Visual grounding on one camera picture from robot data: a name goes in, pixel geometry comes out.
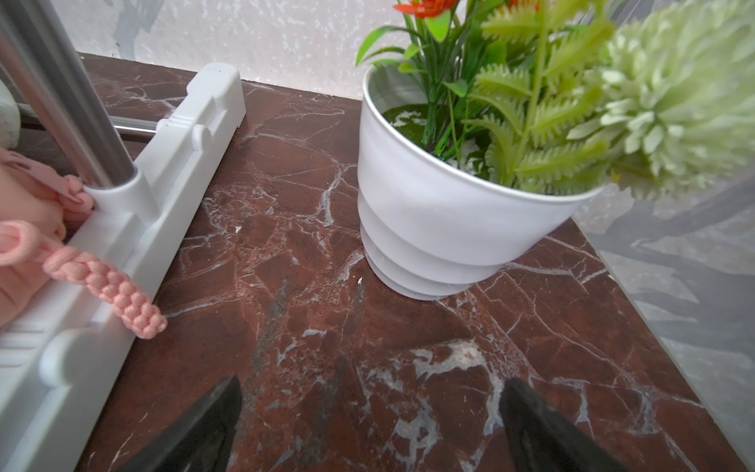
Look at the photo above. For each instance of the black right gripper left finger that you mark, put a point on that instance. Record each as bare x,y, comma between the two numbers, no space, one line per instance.
200,439

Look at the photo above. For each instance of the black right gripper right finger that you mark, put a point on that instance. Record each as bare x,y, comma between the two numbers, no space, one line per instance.
541,439

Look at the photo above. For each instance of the white and steel clothes rack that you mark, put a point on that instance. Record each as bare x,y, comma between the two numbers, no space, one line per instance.
60,359

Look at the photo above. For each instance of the white pot with artificial plant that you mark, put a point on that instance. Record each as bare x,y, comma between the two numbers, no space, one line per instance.
499,119

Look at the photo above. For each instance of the pink bag with braided strap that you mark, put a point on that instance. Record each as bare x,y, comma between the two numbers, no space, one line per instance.
38,207

